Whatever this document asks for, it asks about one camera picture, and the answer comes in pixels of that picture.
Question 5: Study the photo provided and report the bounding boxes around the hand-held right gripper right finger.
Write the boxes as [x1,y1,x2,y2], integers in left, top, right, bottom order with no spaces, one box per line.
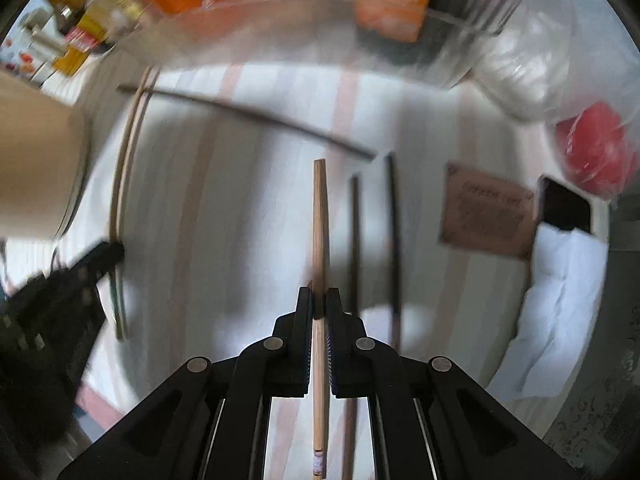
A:
[326,287,577,480]

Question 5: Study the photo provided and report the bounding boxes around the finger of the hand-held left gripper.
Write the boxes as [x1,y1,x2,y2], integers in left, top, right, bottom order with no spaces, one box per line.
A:
[0,241,126,342]

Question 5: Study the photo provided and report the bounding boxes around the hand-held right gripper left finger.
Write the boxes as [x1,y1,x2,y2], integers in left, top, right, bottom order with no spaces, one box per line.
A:
[57,287,314,480]

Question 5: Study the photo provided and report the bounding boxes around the light wooden chopstick printed band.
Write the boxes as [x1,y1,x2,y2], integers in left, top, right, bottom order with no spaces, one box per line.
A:
[110,66,152,342]
[115,68,162,343]
[312,158,330,480]

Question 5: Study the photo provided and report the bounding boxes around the beige utensil holder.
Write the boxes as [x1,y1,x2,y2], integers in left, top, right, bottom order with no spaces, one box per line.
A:
[0,72,94,242]

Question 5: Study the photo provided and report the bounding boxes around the black chopstick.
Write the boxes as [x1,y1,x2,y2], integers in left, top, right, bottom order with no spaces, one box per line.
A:
[383,153,404,354]

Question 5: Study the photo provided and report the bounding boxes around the striped cat print tablecloth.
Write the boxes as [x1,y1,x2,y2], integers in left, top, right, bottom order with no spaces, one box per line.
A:
[0,57,613,480]

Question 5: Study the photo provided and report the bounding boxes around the brown label card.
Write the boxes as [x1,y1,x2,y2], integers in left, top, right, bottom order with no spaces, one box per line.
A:
[438,161,539,261]

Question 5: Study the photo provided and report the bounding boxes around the brown wooden chopstick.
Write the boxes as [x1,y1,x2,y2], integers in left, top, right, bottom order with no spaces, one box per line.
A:
[117,84,377,159]

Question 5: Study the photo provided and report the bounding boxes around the white paper tissue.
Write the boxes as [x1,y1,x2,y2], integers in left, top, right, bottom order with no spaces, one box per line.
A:
[486,224,609,402]

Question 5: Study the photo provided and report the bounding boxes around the small white cup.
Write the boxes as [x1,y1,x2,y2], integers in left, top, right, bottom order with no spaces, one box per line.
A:
[19,9,67,52]

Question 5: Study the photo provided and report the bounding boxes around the small black card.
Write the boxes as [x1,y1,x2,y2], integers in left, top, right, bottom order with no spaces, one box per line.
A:
[537,174,597,237]

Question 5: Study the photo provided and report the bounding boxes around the clear plastic organizer tray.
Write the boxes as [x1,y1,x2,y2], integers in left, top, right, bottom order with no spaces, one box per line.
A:
[106,0,532,92]

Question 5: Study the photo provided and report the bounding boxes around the red tomato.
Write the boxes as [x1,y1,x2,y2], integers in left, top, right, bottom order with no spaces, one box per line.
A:
[554,101,632,197]

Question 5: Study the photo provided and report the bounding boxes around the clear plastic bag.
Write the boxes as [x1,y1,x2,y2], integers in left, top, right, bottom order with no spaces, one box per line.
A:
[440,0,637,202]

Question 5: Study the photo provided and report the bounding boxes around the dark soy sauce bottle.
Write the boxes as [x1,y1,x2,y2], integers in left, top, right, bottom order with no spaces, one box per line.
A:
[349,0,453,73]

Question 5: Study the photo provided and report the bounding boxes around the colourful wall stickers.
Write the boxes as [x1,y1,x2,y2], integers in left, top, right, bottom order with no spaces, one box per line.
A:
[0,39,47,82]

